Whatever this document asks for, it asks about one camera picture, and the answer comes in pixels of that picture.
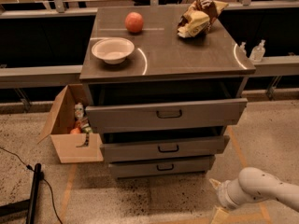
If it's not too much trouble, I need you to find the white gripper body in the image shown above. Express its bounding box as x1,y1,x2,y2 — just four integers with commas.
217,181,232,208

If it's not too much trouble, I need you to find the grey bottom drawer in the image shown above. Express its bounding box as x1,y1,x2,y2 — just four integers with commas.
108,155,215,178

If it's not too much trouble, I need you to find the grey drawer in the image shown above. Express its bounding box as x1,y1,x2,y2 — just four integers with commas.
100,127,229,162
108,155,215,178
86,98,247,133

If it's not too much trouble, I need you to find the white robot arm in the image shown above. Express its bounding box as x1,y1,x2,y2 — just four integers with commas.
209,167,299,224

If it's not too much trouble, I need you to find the grey middle drawer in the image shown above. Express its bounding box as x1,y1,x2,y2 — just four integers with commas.
100,127,229,162

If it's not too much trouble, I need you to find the grey top drawer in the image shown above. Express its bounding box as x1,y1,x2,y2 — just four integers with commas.
86,98,247,133

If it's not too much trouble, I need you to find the grey drawer cabinet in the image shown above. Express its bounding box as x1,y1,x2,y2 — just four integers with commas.
78,4,257,107

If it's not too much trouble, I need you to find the clear pump bottle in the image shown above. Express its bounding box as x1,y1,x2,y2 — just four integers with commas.
249,39,265,62

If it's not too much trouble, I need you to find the green packet in box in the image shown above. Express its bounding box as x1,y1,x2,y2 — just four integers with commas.
81,123,93,133

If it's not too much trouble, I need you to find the orange fruit in box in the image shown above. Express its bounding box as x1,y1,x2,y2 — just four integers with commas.
70,128,81,134

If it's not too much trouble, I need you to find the cardboard box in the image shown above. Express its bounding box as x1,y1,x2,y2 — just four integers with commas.
38,84,104,163

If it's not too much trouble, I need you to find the white can in box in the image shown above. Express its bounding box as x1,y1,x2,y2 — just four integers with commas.
74,103,84,119

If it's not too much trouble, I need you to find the yellow brown chip bag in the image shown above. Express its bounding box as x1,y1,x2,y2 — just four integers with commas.
177,0,228,38

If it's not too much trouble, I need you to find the white bowl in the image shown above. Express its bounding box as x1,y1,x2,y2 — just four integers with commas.
92,37,135,64

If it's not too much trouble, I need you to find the red apple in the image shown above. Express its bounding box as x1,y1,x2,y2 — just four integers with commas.
125,12,144,33

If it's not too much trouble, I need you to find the black stand leg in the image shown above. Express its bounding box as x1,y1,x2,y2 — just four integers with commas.
0,162,45,224

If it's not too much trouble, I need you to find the black floor cable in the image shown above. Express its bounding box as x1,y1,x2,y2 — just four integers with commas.
0,146,64,224

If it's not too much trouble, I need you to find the grey metal rail frame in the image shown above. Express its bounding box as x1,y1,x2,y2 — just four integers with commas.
0,0,299,103

